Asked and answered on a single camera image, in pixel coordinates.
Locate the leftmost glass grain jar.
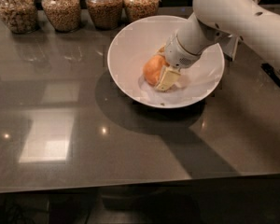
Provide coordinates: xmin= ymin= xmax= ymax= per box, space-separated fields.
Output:
xmin=0 ymin=0 xmax=38 ymax=34

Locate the white ceramic bowl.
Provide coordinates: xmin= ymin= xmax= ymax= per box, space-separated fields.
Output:
xmin=107 ymin=16 xmax=225 ymax=108

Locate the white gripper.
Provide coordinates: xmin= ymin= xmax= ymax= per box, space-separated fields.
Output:
xmin=155 ymin=32 xmax=200 ymax=91

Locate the orange fruit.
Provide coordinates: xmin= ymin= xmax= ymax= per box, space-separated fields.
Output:
xmin=143 ymin=55 xmax=168 ymax=86

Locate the glass grain jar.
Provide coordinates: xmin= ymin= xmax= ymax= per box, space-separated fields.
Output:
xmin=41 ymin=0 xmax=81 ymax=33
xmin=123 ymin=0 xmax=160 ymax=22
xmin=0 ymin=0 xmax=38 ymax=34
xmin=85 ymin=0 xmax=123 ymax=30

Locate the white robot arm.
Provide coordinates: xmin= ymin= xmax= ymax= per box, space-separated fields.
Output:
xmin=155 ymin=0 xmax=280 ymax=91

